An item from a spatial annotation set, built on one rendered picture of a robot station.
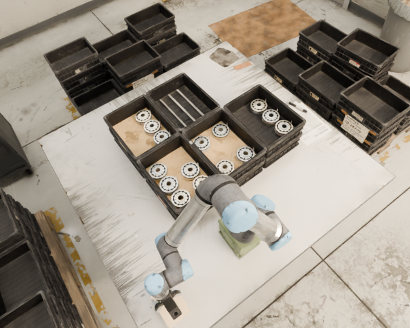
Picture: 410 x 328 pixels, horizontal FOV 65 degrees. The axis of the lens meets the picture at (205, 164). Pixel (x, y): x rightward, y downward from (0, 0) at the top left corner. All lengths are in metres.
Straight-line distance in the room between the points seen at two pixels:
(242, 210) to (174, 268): 0.42
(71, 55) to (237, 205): 2.57
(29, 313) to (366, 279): 2.12
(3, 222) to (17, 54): 2.56
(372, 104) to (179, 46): 1.78
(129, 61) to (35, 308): 2.04
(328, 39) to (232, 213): 2.59
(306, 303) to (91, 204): 1.55
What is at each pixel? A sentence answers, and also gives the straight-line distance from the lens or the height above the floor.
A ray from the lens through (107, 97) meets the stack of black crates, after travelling 3.13.
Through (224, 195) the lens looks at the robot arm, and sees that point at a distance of 1.10.
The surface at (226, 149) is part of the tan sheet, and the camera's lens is 1.87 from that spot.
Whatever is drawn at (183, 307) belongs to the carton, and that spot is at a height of 0.78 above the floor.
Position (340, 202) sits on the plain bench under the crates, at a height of 0.70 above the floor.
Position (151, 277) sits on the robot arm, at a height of 1.11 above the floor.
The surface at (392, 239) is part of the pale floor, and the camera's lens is 2.78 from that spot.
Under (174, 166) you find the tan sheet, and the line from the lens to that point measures 1.83.
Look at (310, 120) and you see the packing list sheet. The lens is 2.23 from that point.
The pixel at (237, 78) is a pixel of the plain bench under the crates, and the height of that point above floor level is 0.70.
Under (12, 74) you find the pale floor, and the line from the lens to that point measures 4.32.
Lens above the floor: 2.37
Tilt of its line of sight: 57 degrees down
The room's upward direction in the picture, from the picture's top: 7 degrees counter-clockwise
